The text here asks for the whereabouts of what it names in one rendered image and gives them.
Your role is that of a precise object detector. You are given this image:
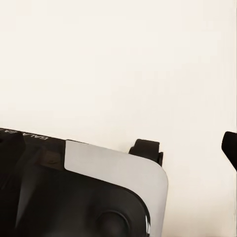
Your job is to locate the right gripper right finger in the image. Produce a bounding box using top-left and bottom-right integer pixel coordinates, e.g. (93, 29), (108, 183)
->
(221, 131), (237, 171)

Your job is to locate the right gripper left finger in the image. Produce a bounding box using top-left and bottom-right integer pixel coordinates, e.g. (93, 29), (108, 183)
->
(0, 131), (26, 190)

